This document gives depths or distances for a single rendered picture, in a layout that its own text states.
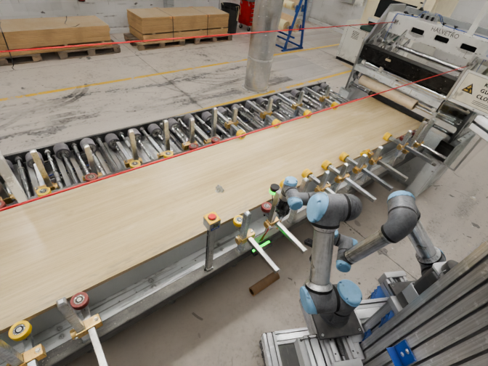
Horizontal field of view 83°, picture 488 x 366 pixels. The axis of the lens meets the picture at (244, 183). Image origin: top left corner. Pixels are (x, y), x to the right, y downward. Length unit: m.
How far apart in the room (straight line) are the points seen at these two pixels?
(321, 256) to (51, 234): 1.54
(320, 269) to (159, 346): 1.58
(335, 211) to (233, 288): 1.68
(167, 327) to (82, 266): 0.99
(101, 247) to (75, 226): 0.24
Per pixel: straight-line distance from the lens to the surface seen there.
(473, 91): 3.75
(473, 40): 4.05
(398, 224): 1.39
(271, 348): 2.28
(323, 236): 1.20
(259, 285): 2.61
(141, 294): 1.97
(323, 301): 1.32
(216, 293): 2.62
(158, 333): 2.52
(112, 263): 1.78
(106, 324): 1.85
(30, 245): 2.02
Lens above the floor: 2.37
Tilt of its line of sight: 42 degrees down
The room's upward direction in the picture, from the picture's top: 10 degrees clockwise
